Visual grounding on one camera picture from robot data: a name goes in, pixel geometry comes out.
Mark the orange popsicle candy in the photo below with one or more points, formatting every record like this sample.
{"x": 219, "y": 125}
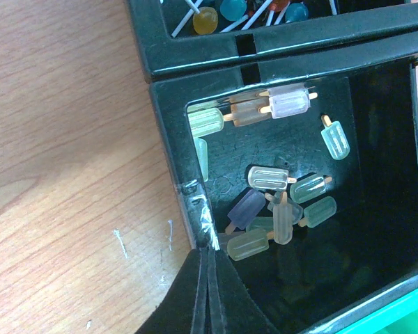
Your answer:
{"x": 247, "y": 113}

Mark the green popsicle candy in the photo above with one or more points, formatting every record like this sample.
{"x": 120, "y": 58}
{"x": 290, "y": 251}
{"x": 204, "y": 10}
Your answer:
{"x": 249, "y": 244}

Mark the teal popsicle candy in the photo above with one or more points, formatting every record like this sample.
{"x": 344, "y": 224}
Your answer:
{"x": 335, "y": 138}

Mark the black plastic bin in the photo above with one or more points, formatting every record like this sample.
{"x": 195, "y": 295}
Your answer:
{"x": 346, "y": 233}

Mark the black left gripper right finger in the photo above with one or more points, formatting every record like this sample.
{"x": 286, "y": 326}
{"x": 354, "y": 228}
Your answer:
{"x": 230, "y": 307}

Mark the clear popsicle candy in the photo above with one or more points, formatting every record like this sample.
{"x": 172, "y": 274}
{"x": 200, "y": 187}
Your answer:
{"x": 267, "y": 178}

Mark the purple popsicle candy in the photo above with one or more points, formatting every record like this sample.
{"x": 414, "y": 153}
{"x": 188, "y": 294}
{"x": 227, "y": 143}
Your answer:
{"x": 245, "y": 211}

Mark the green plastic bin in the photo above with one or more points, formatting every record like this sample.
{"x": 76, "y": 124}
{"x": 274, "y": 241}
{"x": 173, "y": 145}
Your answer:
{"x": 400, "y": 316}

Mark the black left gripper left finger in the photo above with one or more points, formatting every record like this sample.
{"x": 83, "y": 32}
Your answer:
{"x": 183, "y": 309}

